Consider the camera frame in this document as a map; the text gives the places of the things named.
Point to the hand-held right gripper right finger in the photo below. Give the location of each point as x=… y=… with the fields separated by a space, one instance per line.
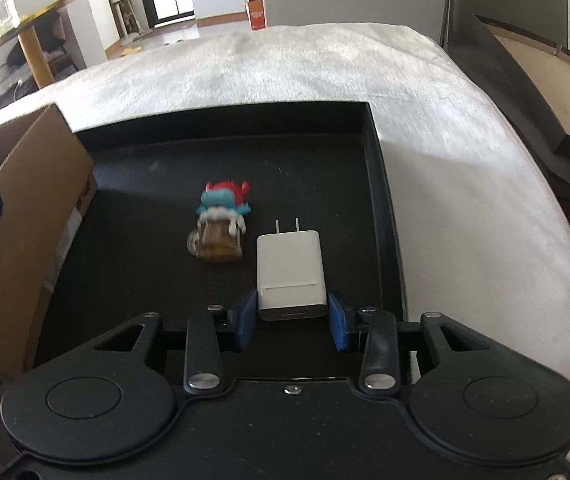
x=339 y=322

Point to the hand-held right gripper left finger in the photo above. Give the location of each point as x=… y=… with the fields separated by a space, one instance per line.
x=245 y=320

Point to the brown cardboard box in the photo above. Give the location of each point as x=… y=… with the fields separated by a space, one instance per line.
x=20 y=240

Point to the white wall charger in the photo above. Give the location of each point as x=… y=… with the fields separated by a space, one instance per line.
x=290 y=265

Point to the black tray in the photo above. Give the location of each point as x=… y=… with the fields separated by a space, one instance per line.
x=130 y=260

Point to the miniature beer mug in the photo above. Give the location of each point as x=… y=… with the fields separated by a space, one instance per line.
x=217 y=242

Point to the blue and red dragon figurine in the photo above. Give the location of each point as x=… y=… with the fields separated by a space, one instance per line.
x=222 y=202

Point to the round gold-rimmed table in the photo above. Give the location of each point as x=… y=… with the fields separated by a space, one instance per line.
x=35 y=57

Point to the dark cushions under table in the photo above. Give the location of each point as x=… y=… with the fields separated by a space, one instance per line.
x=60 y=57

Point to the low white cabinet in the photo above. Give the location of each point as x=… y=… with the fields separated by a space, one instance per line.
x=90 y=25

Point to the black framed brown board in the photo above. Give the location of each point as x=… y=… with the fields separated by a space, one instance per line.
x=540 y=105

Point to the orange cardboard box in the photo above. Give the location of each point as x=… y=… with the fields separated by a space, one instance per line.
x=257 y=12

